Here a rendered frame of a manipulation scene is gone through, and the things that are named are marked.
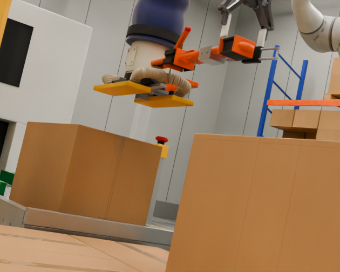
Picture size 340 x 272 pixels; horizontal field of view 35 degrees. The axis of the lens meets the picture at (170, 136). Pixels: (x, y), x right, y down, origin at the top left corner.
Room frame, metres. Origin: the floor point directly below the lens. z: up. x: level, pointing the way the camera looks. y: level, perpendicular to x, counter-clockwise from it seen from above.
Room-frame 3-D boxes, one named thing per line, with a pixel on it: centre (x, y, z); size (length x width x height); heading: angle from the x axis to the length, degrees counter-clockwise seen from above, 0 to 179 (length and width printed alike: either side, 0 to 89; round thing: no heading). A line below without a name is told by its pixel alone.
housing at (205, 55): (1.68, -0.08, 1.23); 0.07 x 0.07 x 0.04; 28
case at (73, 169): (2.41, 0.35, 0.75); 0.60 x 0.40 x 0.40; 33
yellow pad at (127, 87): (2.05, 0.23, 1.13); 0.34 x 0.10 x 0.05; 28
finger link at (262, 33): (1.61, -0.21, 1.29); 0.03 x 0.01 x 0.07; 29
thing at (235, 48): (1.56, -0.14, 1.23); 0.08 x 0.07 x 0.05; 28
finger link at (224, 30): (1.54, -0.09, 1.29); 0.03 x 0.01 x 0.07; 29
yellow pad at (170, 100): (2.14, 0.06, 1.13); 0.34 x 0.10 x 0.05; 28
